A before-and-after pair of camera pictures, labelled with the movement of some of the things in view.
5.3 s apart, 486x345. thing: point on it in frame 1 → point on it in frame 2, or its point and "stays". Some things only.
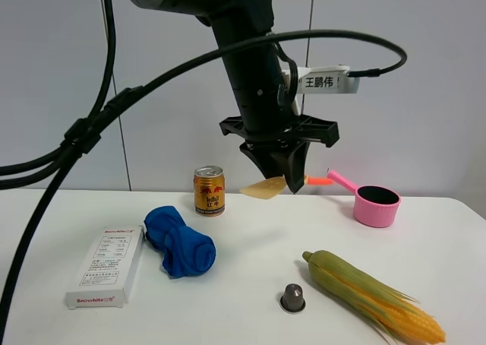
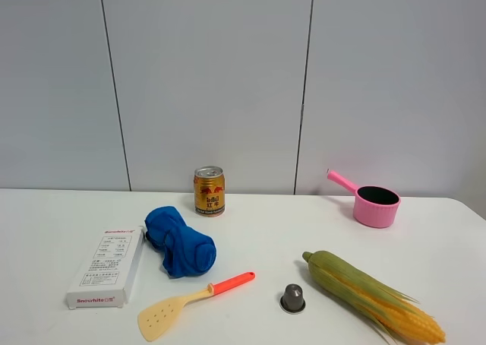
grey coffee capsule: (292, 300) stays
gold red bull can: (209, 182) stays
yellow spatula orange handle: (270, 188) → (156, 319)
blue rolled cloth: (187, 251) stays
